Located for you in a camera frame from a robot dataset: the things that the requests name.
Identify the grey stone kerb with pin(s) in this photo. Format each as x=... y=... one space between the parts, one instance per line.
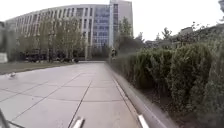
x=146 y=108

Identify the green hedge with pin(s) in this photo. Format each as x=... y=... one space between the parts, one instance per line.
x=186 y=76

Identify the large curved glass-fronted building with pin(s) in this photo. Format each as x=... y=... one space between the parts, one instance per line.
x=96 y=23

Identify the row of trees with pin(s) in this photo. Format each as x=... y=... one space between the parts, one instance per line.
x=60 y=40

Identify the grass strip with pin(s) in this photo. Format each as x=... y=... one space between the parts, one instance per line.
x=20 y=66

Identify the row of parked vehicles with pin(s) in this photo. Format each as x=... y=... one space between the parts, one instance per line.
x=66 y=60

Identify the grey slab pavement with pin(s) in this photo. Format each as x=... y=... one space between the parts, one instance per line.
x=96 y=96

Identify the tree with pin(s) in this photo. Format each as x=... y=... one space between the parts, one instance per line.
x=125 y=31

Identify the robot's own part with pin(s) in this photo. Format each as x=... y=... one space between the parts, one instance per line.
x=143 y=121
x=78 y=123

